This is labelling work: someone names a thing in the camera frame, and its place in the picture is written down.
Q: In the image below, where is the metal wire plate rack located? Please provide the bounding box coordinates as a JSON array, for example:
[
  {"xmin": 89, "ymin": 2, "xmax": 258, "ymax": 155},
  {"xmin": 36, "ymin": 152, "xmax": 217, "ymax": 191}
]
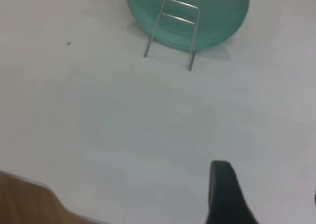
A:
[{"xmin": 144, "ymin": 0, "xmax": 200, "ymax": 72}]

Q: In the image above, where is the green plate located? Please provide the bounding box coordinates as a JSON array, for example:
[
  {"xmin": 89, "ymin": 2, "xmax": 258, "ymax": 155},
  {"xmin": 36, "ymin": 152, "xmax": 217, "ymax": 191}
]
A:
[{"xmin": 124, "ymin": 0, "xmax": 252, "ymax": 52}]

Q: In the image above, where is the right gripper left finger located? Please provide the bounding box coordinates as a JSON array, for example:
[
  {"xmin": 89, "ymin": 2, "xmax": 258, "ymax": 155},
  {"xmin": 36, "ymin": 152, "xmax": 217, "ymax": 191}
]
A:
[{"xmin": 206, "ymin": 160, "xmax": 260, "ymax": 224}]

